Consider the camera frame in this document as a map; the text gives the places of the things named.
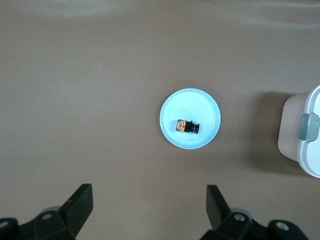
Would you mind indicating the pink box with white lid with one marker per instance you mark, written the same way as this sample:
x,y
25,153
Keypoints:
x,y
290,130

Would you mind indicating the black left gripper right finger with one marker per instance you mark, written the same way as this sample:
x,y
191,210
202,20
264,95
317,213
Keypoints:
x,y
220,212

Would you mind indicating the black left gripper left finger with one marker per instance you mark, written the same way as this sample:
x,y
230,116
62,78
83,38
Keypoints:
x,y
75,210

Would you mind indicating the orange push-button switch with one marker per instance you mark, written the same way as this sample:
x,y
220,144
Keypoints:
x,y
186,126

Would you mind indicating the light blue round plate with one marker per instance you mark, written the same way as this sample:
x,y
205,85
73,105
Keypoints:
x,y
190,105

